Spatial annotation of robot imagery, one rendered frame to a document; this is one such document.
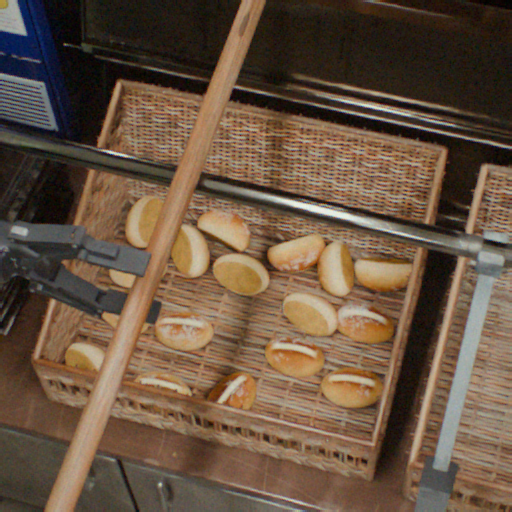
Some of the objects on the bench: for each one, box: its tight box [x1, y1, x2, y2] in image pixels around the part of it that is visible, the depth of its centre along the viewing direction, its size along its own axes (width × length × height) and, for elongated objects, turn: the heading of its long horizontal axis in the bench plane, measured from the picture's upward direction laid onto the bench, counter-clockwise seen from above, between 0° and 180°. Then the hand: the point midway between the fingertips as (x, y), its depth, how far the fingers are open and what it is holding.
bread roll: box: [213, 253, 269, 295], centre depth 223 cm, size 6×10×7 cm
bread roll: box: [317, 242, 354, 296], centre depth 222 cm, size 6×10×7 cm, turn 3°
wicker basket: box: [31, 77, 449, 481], centre depth 211 cm, size 49×56×28 cm
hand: (140, 286), depth 156 cm, fingers open, 12 cm apart
